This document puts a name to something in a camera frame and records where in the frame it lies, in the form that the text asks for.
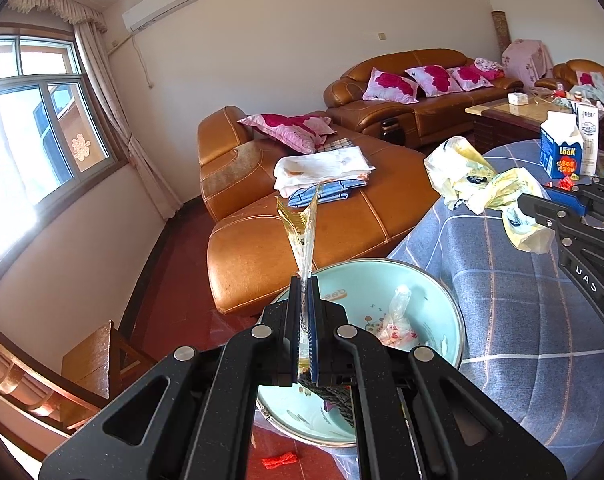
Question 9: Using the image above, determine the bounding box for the red foam net sleeve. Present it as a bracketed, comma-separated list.
[545, 174, 579, 192]

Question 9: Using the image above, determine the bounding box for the black foam net sleeve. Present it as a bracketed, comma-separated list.
[298, 373, 355, 428]

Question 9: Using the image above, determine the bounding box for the clear plastic bag red print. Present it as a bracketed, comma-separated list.
[365, 285, 419, 351]

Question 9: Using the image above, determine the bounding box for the white yellow bag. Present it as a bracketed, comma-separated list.
[424, 136, 555, 255]

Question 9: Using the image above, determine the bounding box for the gold clear wrapper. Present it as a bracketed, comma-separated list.
[276, 197, 318, 385]

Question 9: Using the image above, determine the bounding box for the light blue trash basin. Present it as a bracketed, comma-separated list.
[256, 259, 466, 448]

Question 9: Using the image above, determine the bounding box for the upright blue Look carton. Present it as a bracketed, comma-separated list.
[540, 110, 583, 179]

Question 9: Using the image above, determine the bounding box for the white milk carton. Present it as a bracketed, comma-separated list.
[573, 102, 599, 177]

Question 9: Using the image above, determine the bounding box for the wooden coffee table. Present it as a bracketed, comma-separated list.
[466, 96, 571, 154]

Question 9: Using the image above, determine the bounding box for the blue plaid tablecloth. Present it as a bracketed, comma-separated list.
[331, 138, 604, 480]

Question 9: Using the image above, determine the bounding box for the white tissue box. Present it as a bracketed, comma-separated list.
[507, 91, 529, 106]

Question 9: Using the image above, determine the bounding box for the wooden chair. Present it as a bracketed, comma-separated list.
[0, 322, 156, 462]

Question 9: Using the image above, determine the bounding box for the brown leather armchair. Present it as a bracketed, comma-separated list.
[535, 58, 604, 107]

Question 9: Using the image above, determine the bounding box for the pink cloth covered appliance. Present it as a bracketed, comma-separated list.
[502, 39, 554, 88]

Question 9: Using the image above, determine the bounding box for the brown leather long sofa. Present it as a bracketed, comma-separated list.
[324, 49, 523, 148]

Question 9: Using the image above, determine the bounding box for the brown leather chaise sofa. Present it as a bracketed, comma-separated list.
[197, 106, 438, 316]

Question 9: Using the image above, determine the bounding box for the tall woven floor lamp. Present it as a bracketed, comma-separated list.
[491, 10, 511, 52]

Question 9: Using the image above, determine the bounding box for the folded blue striped cloth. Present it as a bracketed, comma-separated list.
[288, 179, 368, 208]

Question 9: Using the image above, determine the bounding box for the pink floral pillow on chaise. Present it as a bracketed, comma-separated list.
[238, 114, 336, 155]

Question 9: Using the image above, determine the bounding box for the white air conditioner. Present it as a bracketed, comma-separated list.
[122, 0, 197, 34]

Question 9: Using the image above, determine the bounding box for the beige curtain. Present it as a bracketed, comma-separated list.
[7, 0, 183, 220]

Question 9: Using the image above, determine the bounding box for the window with white frame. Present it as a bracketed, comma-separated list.
[0, 35, 116, 264]

